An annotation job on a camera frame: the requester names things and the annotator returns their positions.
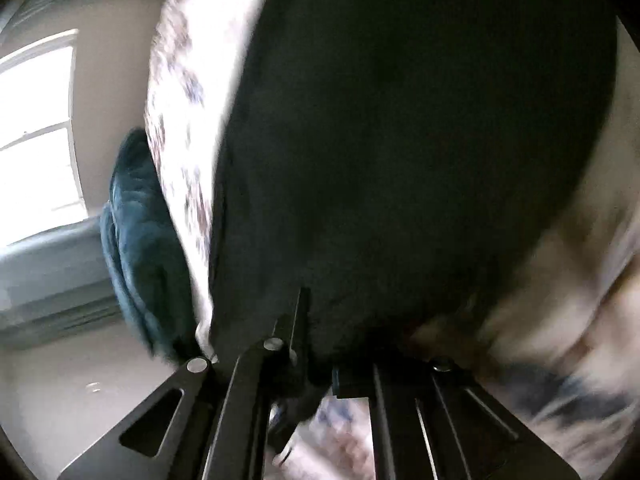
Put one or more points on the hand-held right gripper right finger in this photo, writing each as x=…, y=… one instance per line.
x=395, y=410

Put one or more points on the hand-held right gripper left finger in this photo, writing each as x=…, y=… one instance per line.
x=290, y=325

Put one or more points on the black pants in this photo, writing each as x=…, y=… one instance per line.
x=400, y=160

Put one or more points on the teal folded plush blanket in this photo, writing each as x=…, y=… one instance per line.
x=140, y=260

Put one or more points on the floral quilt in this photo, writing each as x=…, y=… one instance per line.
x=185, y=135

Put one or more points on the blue-grey curtain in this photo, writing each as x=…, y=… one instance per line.
x=50, y=285

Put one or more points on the window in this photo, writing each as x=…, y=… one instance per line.
x=35, y=135

